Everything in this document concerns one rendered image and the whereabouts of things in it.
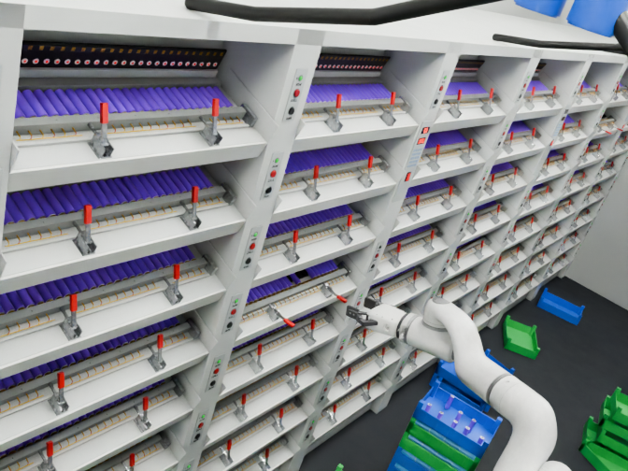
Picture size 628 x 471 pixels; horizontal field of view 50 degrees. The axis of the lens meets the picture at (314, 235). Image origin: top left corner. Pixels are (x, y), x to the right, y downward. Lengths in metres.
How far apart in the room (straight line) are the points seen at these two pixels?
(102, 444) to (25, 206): 0.69
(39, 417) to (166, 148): 0.63
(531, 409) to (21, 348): 1.06
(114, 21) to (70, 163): 0.24
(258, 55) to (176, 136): 0.29
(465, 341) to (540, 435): 0.29
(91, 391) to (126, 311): 0.21
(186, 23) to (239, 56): 0.36
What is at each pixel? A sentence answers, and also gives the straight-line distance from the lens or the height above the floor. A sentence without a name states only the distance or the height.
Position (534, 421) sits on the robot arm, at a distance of 1.59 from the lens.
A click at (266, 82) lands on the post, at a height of 1.67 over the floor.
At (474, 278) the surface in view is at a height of 0.57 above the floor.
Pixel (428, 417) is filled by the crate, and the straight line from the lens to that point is 2.76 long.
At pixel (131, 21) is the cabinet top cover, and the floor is 1.79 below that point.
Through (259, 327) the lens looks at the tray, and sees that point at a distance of 1.94.
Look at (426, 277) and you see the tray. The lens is 2.98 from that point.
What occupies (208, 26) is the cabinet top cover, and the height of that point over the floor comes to 1.80.
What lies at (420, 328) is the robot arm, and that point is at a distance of 1.82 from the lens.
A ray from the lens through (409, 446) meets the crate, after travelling 2.86.
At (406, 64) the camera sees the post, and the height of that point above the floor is 1.70.
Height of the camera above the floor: 2.04
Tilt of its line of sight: 25 degrees down
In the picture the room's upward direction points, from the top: 18 degrees clockwise
